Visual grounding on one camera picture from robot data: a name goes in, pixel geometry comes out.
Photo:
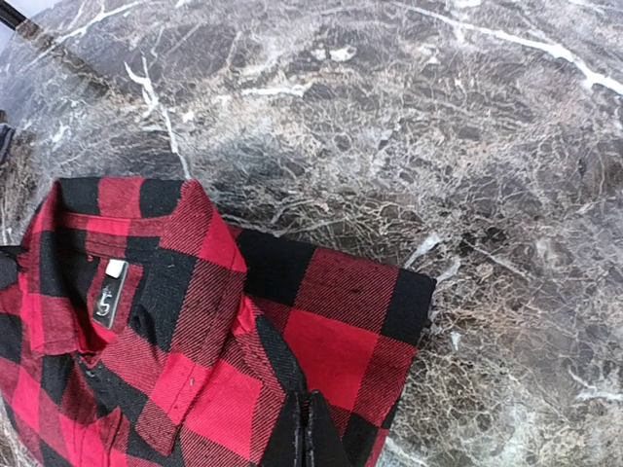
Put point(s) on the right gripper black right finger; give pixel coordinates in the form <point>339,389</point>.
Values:
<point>323,445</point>

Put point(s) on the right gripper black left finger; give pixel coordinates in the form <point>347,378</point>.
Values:
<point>287,437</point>

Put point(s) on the red black plaid shirt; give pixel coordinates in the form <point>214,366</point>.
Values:
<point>139,329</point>

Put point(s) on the right black frame post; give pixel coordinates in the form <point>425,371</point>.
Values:
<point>10,16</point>

